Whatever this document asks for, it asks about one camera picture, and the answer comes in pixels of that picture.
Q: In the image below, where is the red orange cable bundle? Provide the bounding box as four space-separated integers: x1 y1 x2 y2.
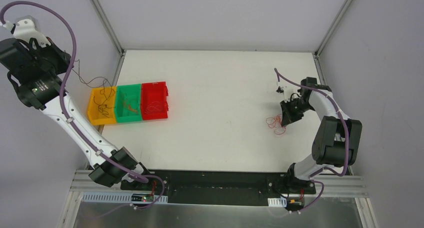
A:
265 115 288 136

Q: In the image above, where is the dark thin cable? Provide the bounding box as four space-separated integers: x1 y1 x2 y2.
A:
96 103 114 119

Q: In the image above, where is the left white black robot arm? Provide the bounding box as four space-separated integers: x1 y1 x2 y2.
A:
0 38 153 191

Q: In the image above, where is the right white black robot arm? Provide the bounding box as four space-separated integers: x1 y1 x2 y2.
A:
280 77 363 193

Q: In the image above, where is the yellow plastic bin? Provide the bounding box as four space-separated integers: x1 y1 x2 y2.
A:
87 86 117 126

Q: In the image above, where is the right controller circuit board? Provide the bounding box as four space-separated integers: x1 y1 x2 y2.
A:
285 200 304 212

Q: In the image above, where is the controller circuit board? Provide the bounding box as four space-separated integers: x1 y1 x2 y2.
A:
285 200 304 212
131 193 155 203

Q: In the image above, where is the green plastic bin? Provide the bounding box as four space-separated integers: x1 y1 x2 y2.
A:
114 83 143 123

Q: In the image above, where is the red plastic bin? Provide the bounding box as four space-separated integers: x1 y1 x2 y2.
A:
140 81 169 121

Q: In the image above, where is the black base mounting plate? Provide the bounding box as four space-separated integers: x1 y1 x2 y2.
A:
120 169 316 206

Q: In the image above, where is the left controller circuit board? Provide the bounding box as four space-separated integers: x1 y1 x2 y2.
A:
131 193 155 203

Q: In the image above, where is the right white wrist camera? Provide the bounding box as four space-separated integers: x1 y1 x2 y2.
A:
276 85 293 96

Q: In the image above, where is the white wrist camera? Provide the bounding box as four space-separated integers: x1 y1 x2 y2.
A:
276 85 293 96
0 15 52 48

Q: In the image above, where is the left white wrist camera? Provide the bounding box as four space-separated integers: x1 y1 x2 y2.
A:
0 15 52 48

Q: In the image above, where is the right white slotted cable duct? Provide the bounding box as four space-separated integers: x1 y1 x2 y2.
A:
267 197 287 208

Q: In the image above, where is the white slotted cable duct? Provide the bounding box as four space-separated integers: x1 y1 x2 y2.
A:
267 197 287 208
81 192 168 205

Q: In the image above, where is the aluminium frame rail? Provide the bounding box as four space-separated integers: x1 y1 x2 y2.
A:
70 169 369 198

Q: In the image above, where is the left white slotted cable duct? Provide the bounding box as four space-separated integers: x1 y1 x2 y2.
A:
81 192 168 205

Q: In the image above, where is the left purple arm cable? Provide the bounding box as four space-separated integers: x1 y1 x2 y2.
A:
0 0 166 211

